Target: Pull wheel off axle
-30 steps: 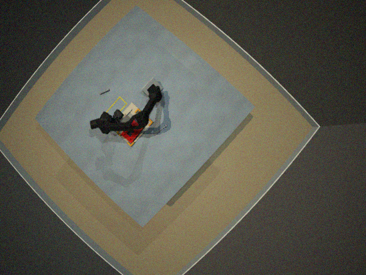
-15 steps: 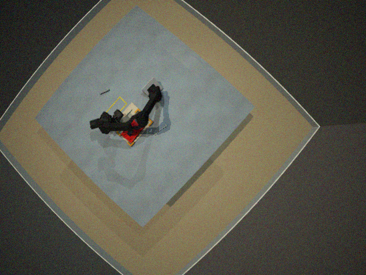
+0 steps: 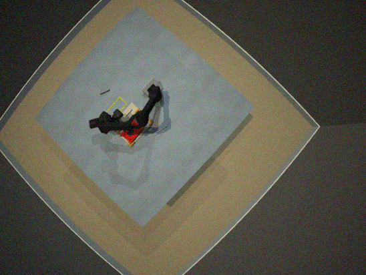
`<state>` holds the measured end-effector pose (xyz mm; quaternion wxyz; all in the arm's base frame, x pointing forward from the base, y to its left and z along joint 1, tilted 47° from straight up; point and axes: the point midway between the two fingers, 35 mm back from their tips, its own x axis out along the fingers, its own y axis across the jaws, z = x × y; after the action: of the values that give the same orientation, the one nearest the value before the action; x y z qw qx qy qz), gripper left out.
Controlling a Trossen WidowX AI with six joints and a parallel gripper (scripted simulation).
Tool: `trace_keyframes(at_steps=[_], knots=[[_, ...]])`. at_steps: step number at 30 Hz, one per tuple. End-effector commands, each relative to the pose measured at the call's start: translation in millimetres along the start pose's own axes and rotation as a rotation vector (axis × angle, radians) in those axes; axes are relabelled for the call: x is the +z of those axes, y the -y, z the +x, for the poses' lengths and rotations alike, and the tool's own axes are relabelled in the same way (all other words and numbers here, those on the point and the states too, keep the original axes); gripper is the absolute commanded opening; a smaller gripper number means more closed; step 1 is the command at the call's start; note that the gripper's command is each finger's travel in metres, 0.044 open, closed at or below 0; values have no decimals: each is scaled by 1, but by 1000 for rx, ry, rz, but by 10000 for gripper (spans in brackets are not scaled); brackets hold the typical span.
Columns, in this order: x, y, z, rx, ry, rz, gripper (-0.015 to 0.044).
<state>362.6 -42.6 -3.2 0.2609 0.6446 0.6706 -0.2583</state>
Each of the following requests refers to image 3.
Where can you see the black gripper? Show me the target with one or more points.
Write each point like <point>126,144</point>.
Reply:
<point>116,116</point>

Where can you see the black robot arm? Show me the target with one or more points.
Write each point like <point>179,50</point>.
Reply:
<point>105,125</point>

